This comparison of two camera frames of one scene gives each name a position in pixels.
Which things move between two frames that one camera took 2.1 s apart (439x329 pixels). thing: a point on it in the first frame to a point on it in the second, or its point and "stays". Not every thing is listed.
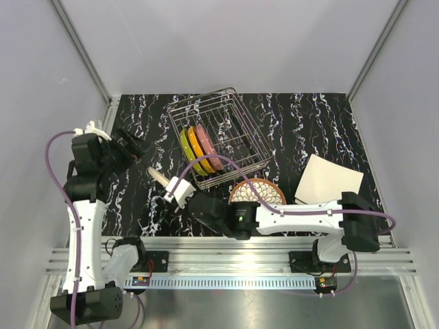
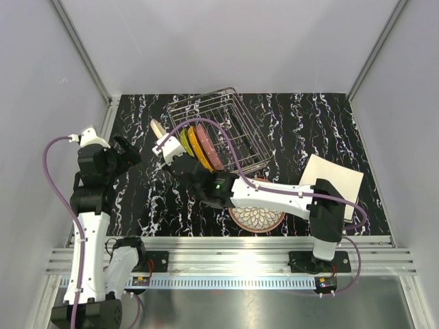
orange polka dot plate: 195,144 stays
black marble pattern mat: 293,125 stays
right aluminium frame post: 379,43 stays
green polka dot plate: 191,153 stays
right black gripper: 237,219 to 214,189
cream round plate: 158,176 to 158,128
